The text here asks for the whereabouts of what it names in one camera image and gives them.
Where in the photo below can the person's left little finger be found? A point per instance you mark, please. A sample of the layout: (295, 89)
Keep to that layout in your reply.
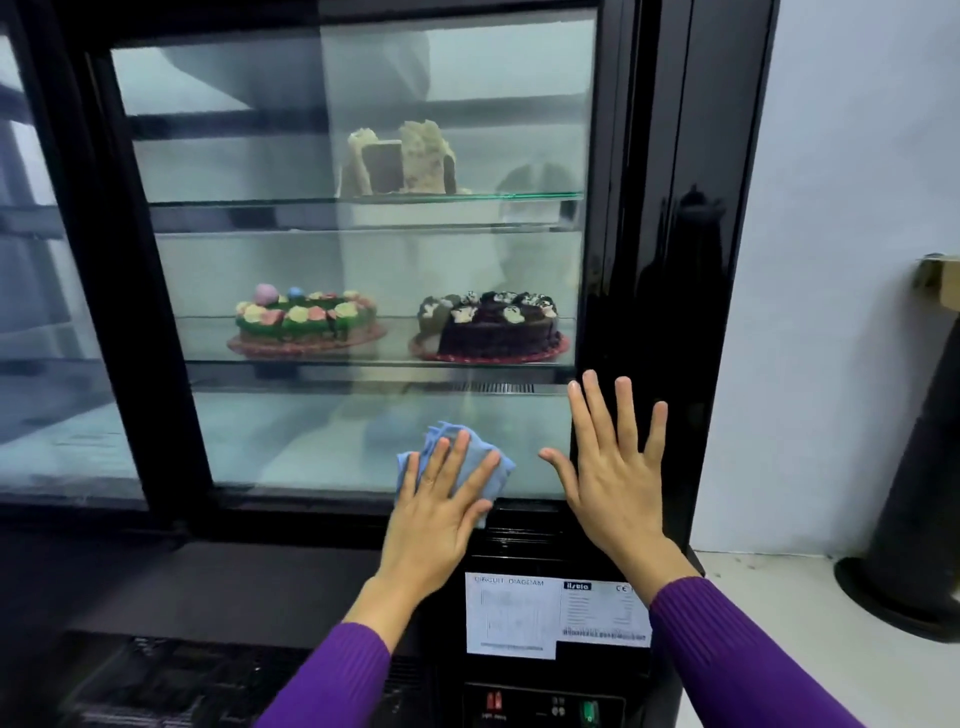
(410, 476)

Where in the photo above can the red rocker switch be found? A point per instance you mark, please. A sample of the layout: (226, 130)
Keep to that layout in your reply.
(494, 703)

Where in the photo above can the green cake with pastel flowers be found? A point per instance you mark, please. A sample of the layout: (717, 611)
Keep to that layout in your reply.
(304, 319)

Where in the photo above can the person's left hand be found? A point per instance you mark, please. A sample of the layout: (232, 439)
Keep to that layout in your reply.
(431, 529)

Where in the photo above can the person's left forearm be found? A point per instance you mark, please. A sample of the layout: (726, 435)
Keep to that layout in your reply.
(337, 675)

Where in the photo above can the person's right little finger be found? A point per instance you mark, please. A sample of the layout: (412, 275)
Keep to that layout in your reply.
(655, 442)

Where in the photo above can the brown cardboard box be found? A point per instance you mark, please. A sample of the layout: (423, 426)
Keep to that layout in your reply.
(941, 281)

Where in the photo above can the black flared stand base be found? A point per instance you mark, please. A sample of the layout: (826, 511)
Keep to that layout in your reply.
(919, 525)

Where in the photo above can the person's right hand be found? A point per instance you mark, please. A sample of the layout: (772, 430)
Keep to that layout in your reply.
(619, 499)

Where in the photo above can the dark chocolate cake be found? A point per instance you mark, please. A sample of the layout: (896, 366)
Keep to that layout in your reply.
(499, 326)

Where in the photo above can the red round cake board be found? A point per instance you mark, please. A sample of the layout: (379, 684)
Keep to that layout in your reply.
(551, 352)
(247, 347)

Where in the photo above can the white diagram label sticker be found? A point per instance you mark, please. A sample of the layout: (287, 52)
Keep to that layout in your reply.
(517, 611)

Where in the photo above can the person's right thumb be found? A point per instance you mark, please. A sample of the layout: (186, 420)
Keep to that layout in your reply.
(559, 472)

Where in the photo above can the green rocker switch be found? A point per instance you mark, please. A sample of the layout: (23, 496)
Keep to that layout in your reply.
(590, 712)

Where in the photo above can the blue cleaning cloth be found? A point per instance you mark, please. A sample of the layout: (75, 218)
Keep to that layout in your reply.
(450, 435)

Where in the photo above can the sliding glass fridge door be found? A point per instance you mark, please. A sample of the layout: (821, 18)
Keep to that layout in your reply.
(247, 247)

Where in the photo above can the black fridge vent grille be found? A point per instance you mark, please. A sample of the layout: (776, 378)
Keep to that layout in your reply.
(172, 686)

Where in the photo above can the black cake display fridge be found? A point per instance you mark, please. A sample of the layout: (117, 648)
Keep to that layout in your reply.
(705, 225)

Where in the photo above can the black fridge control panel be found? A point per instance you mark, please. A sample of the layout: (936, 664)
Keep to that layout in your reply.
(540, 709)

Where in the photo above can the person's right forearm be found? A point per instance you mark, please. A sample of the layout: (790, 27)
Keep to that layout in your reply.
(727, 652)

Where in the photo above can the person's left middle finger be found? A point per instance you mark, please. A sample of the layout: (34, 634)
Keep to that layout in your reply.
(454, 459)

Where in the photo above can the person's right middle finger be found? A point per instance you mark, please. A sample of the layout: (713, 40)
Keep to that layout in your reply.
(602, 420)

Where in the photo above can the person's left thumb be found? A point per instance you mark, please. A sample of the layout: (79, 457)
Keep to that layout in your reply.
(480, 517)

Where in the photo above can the cut white frosted cake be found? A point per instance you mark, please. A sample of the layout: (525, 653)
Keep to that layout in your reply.
(420, 161)

